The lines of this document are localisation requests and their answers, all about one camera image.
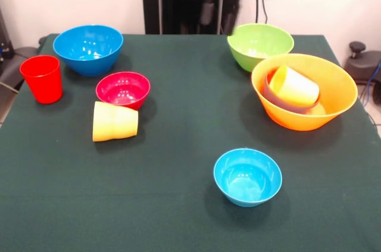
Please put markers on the yellow cup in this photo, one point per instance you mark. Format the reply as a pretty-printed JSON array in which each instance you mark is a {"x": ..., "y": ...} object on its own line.
[
  {"x": 297, "y": 88},
  {"x": 102, "y": 122}
]

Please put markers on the small magenta bowl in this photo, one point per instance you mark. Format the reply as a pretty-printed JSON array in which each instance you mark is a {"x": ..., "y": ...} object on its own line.
[{"x": 122, "y": 91}]

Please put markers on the large orange-yellow bowl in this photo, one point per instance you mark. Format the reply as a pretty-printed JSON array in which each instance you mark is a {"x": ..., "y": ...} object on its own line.
[{"x": 336, "y": 91}]

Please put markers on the orange-yellow cup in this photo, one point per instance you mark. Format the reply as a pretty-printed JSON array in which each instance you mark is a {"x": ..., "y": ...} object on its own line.
[{"x": 128, "y": 124}]

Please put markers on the small light blue bowl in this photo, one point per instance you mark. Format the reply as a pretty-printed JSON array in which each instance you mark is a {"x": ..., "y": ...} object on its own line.
[{"x": 247, "y": 177}]

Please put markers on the large green bowl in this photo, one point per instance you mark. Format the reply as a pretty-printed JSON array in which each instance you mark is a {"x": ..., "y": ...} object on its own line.
[{"x": 256, "y": 52}]

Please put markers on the large blue bowl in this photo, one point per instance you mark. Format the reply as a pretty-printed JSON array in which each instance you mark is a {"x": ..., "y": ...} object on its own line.
[{"x": 86, "y": 55}]

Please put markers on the red cup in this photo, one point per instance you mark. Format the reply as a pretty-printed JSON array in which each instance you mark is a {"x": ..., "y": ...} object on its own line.
[{"x": 41, "y": 85}]

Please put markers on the dark green tablecloth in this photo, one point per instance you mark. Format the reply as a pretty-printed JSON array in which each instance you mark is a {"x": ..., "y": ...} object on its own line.
[{"x": 149, "y": 198}]

